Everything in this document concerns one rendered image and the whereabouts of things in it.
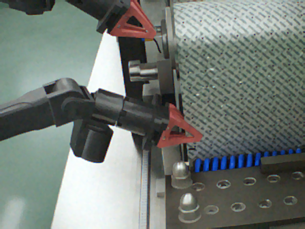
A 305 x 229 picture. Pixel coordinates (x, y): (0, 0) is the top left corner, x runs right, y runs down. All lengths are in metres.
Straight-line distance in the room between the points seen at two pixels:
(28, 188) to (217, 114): 2.05
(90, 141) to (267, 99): 0.32
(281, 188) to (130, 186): 0.39
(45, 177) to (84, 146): 2.01
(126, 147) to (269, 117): 0.46
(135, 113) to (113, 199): 0.28
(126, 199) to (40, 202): 1.66
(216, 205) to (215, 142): 0.14
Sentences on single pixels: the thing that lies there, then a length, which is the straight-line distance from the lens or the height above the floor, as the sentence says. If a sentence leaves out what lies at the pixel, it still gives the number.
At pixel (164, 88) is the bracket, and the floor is 1.15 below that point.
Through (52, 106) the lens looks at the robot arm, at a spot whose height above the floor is 1.20.
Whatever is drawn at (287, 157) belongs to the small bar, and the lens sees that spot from 0.97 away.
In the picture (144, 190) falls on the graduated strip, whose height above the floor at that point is 0.90.
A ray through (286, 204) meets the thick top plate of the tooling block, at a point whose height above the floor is 1.03.
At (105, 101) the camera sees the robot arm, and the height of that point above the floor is 1.18.
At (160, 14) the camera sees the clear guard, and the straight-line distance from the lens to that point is 1.97.
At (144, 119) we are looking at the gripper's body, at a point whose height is 1.14.
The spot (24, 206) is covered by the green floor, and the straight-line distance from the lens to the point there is 2.78.
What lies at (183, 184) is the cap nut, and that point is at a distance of 0.94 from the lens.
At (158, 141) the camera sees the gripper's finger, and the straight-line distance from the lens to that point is 0.96.
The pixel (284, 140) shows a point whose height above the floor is 1.06.
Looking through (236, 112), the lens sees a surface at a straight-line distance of 0.96.
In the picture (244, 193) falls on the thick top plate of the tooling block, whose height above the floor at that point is 1.03.
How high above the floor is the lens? 1.58
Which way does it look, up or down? 30 degrees down
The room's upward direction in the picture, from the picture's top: 6 degrees counter-clockwise
